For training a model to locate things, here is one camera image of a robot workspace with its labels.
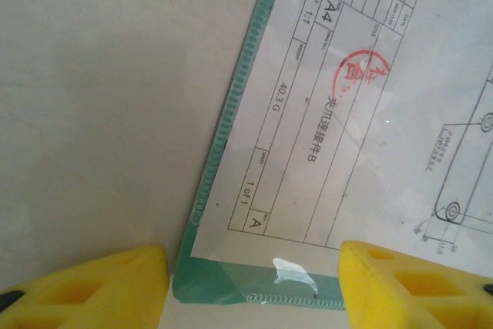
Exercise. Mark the drawing sheet with red stamp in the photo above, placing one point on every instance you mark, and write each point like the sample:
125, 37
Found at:
346, 132

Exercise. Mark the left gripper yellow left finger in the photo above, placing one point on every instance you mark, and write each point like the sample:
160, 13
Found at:
96, 298

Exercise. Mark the white tape tab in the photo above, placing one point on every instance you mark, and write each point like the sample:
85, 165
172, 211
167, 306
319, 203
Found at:
289, 269

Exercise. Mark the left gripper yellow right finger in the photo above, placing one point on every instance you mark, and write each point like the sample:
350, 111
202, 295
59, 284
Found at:
404, 298

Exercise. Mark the green file folder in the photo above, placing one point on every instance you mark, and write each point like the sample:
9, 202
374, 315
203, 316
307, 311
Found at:
200, 283

